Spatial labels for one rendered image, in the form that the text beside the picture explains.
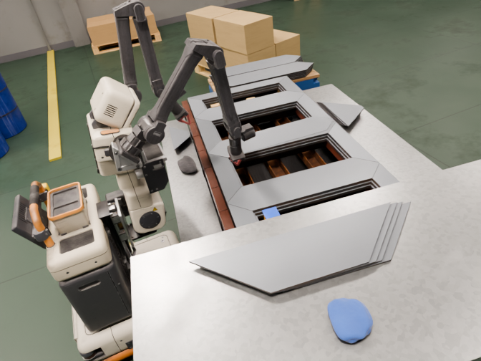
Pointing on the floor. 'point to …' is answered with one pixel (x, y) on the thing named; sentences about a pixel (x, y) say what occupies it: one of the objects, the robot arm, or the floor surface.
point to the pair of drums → (8, 117)
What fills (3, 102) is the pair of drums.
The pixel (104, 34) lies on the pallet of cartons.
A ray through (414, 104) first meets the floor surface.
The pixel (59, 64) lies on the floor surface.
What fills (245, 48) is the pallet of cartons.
